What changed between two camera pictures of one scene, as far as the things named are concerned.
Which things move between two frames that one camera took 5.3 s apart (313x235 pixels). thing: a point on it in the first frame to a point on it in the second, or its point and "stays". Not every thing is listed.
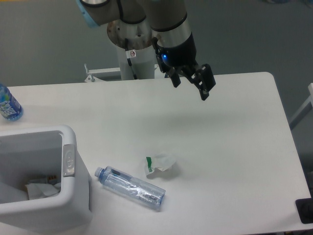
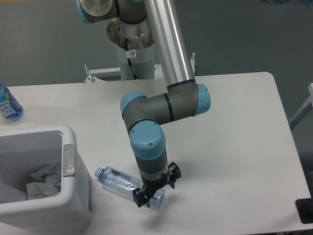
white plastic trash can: x=30 y=155 stays
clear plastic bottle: x=130 y=186 stays
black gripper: x=185 y=57 to x=142 y=196
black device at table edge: x=304 y=208 stays
